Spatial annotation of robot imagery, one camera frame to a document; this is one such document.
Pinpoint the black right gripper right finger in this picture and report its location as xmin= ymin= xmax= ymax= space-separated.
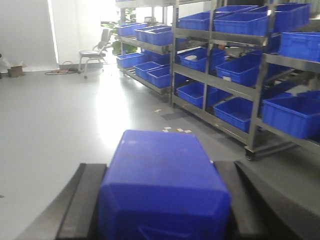
xmin=213 ymin=161 xmax=301 ymax=240

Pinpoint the blue bin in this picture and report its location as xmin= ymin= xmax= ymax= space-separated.
xmin=213 ymin=97 xmax=253 ymax=133
xmin=262 ymin=96 xmax=320 ymax=139

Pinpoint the green potted plant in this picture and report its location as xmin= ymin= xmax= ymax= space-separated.
xmin=100 ymin=7 xmax=138 ymax=56

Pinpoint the grey office chair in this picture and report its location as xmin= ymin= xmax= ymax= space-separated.
xmin=77 ymin=27 xmax=113 ymax=79

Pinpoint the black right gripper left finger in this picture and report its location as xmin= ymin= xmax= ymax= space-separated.
xmin=16 ymin=163 xmax=107 ymax=240

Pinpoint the near steel shelf rack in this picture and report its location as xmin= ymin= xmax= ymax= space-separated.
xmin=170 ymin=0 xmax=320 ymax=160

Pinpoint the blue bin front right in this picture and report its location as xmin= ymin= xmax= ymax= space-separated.
xmin=262 ymin=96 xmax=320 ymax=139

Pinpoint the far steel shelf rack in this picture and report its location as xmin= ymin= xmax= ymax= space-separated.
xmin=114 ymin=0 xmax=176 ymax=96

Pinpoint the steel shelf rack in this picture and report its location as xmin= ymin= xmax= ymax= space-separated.
xmin=170 ymin=0 xmax=320 ymax=160
xmin=114 ymin=0 xmax=176 ymax=96

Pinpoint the blue bin lower middle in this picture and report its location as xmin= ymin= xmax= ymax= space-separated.
xmin=213 ymin=97 xmax=253 ymax=133

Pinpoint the blue bottle-shaped part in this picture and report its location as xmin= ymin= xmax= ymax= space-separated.
xmin=98 ymin=130 xmax=232 ymax=240

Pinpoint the cardboard box on floor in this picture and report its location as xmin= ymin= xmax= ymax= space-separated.
xmin=7 ymin=63 xmax=27 ymax=78

